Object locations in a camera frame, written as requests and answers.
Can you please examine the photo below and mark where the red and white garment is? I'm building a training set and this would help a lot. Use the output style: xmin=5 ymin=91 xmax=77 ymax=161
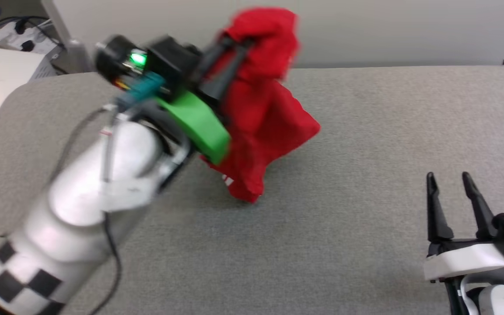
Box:
xmin=199 ymin=7 xmax=322 ymax=204

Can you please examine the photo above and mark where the white box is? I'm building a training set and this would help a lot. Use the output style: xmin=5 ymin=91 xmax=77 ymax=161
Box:
xmin=0 ymin=45 xmax=59 ymax=154

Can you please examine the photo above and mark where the grey fabric sofa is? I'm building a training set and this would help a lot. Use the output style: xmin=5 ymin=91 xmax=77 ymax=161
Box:
xmin=0 ymin=66 xmax=504 ymax=315

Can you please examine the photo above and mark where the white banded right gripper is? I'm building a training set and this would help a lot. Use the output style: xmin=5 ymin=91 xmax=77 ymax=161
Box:
xmin=424 ymin=171 xmax=504 ymax=282

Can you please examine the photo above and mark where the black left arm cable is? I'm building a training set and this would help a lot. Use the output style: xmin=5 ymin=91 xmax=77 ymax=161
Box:
xmin=49 ymin=107 xmax=123 ymax=315

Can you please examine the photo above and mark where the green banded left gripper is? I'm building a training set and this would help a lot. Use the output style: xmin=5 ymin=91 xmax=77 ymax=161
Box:
xmin=156 ymin=37 xmax=255 ymax=165

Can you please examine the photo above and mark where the white partition panel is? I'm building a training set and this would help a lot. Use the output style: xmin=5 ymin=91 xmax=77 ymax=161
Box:
xmin=53 ymin=0 xmax=504 ymax=69

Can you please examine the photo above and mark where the white power strip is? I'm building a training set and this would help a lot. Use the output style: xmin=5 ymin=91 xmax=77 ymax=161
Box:
xmin=0 ymin=20 xmax=61 ymax=56

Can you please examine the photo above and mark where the grey partition post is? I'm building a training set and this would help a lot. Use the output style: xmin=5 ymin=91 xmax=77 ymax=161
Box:
xmin=41 ymin=0 xmax=96 ymax=75

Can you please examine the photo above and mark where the teal left camera connector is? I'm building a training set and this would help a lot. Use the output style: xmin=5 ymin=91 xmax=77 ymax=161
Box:
xmin=118 ymin=72 xmax=166 ymax=106

